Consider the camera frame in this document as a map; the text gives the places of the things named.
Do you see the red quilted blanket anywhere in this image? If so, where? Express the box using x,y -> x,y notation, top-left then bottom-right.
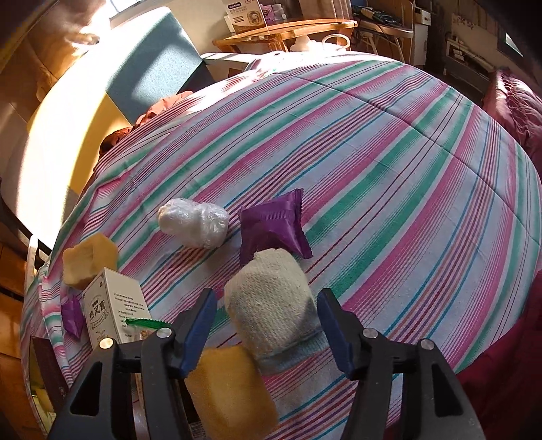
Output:
483,69 -> 542,161

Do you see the yellow sponge block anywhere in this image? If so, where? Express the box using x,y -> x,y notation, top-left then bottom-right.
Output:
63,232 -> 119,290

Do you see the white plastic wrapped bundle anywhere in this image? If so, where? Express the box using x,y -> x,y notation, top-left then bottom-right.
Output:
158,198 -> 230,249

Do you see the dark tinted storage container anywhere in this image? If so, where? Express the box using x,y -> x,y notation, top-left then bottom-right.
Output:
29,335 -> 72,419

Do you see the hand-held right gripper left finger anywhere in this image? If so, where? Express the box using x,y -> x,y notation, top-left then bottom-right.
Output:
48,289 -> 217,440

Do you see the wooden side table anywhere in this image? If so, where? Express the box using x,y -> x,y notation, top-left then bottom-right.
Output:
213,19 -> 358,53

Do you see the striped bed sheet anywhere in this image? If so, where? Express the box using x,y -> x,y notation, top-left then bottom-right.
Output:
19,51 -> 542,440

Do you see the teal and yellow headboard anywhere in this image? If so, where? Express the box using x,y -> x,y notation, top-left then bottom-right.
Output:
13,6 -> 216,204

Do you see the white printed carton box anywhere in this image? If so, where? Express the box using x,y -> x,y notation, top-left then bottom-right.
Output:
82,267 -> 150,351

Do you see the dark red bed cover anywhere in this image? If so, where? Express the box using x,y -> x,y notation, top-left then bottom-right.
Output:
455,271 -> 542,440

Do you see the beige curtain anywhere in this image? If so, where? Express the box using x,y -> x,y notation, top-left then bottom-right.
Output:
0,0 -> 111,111

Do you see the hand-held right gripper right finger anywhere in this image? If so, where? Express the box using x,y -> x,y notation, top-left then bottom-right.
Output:
317,289 -> 485,440

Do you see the white and beige product box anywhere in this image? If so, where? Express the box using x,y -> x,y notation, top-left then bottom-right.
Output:
224,0 -> 268,35

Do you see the small purple foil packet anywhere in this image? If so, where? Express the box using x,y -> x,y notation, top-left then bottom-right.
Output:
60,294 -> 85,340

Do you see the brown crumpled cloth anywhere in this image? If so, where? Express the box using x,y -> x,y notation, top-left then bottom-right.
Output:
99,91 -> 192,154

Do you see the wooden wardrobe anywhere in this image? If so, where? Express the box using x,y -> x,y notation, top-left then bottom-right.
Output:
0,230 -> 43,428

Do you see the large purple foil packet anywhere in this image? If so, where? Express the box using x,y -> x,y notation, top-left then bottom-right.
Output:
238,188 -> 314,268

